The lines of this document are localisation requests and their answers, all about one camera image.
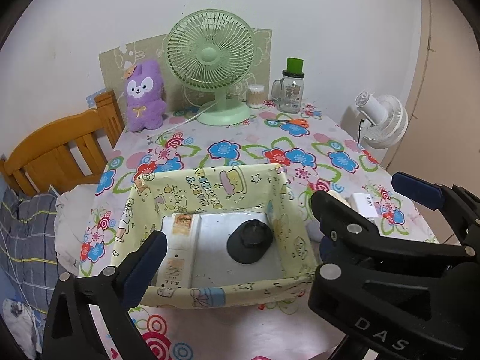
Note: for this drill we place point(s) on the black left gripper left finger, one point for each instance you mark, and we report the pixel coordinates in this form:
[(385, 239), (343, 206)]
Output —
[(70, 331)]

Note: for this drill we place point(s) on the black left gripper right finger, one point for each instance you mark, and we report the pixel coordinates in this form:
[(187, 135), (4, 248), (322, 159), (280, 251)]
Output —
[(401, 299)]

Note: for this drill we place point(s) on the white 45W charger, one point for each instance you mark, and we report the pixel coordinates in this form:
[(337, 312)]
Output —
[(363, 204)]

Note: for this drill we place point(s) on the lavender oval soap-like object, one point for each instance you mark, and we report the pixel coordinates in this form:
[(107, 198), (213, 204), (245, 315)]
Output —
[(314, 232)]

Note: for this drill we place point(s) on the round cream compact mirror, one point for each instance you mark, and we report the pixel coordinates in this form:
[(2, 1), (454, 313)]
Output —
[(339, 197)]

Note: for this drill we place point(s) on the blue plaid bedding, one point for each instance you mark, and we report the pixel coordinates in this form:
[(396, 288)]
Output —
[(29, 267)]

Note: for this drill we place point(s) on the white rectangular box orange label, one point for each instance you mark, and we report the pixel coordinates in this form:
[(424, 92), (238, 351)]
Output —
[(175, 271)]

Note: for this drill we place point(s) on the floral tablecloth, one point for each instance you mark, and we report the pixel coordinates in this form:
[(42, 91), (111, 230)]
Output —
[(317, 155)]

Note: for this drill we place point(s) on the yellow cartoon fabric storage box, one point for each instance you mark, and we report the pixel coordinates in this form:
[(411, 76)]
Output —
[(263, 188)]

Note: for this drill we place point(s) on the white clip fan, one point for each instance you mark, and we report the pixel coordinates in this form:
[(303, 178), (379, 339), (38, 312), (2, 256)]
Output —
[(385, 120)]

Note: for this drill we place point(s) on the wooden bed headboard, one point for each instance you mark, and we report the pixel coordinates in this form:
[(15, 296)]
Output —
[(65, 153)]

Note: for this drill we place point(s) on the glass mason jar green lid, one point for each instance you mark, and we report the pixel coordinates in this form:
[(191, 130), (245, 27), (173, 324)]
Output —
[(287, 92)]

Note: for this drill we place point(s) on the purple plush bunny toy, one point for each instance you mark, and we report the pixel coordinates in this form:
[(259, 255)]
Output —
[(144, 89)]

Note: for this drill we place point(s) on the cotton swab container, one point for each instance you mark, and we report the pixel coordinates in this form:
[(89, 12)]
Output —
[(255, 95)]

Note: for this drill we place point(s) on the green desk fan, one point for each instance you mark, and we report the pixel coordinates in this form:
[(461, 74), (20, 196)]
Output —
[(210, 51)]

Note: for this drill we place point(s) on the black round suction mount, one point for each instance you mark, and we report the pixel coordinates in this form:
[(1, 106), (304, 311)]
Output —
[(249, 242)]

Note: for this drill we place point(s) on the beige cartoon wall sheet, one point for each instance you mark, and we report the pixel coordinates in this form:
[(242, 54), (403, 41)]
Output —
[(115, 62)]

